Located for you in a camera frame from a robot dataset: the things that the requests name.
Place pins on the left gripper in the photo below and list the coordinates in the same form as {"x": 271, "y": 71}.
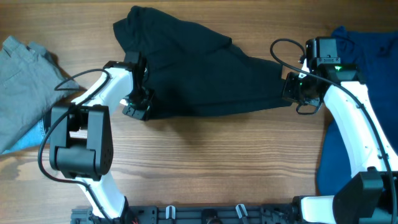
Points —
{"x": 140, "y": 101}

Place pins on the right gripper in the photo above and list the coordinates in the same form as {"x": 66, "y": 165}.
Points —
{"x": 290, "y": 88}

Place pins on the black t-shirt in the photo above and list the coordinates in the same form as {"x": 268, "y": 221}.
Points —
{"x": 195, "y": 71}

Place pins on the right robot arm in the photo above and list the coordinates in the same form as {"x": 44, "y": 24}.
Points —
{"x": 370, "y": 196}

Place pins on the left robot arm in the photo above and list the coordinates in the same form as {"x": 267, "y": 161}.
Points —
{"x": 81, "y": 142}

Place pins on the blue shirt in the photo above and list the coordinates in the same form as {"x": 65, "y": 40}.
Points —
{"x": 376, "y": 56}

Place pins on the grey folded trousers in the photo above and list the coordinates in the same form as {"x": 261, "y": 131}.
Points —
{"x": 29, "y": 76}

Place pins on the light blue jeans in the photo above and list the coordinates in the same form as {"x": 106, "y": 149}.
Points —
{"x": 32, "y": 138}

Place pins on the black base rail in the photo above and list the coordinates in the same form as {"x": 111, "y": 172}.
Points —
{"x": 260, "y": 214}

